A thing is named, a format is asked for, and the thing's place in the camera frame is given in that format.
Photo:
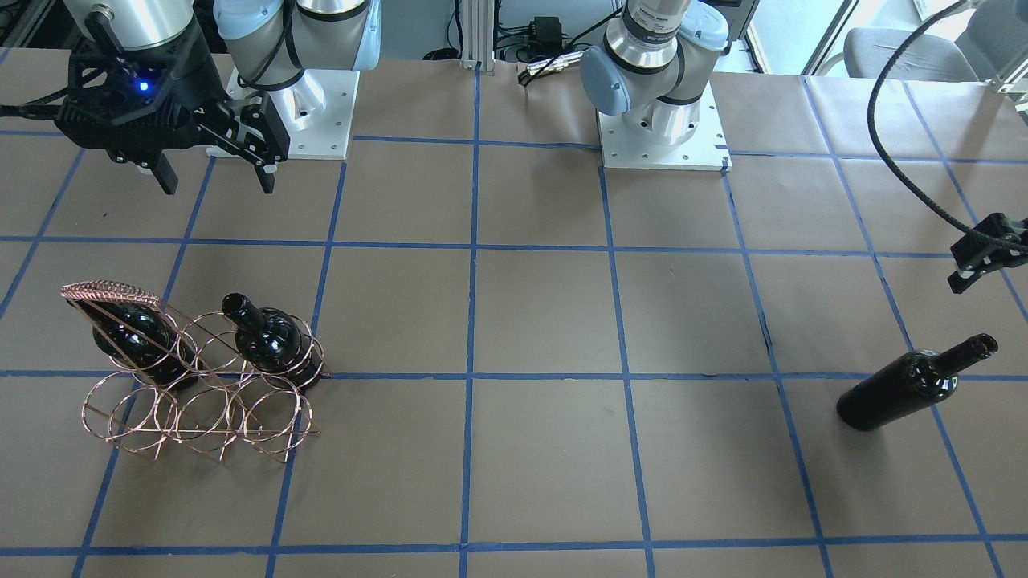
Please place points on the aluminium frame post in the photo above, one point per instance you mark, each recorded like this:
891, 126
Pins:
477, 21

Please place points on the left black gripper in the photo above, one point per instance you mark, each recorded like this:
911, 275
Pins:
986, 248

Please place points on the dark bottle in rack end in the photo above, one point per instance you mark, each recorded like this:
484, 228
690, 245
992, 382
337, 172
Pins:
273, 342

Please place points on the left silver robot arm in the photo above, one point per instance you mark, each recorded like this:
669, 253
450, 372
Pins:
649, 82

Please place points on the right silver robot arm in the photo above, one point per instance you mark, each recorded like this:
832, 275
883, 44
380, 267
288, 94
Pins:
271, 42

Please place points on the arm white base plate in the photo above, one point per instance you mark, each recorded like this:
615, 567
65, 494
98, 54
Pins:
664, 136
317, 111

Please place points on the grey office chair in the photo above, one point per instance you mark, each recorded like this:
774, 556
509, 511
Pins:
995, 33

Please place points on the copper wire wine rack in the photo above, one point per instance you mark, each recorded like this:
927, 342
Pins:
232, 402

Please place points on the dark bottle under rack handle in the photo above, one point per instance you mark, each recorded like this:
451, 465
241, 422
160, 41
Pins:
135, 334

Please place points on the dark wine bottle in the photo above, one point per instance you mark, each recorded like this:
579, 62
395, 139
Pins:
914, 381

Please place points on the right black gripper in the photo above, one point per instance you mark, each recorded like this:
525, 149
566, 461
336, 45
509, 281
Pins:
206, 83

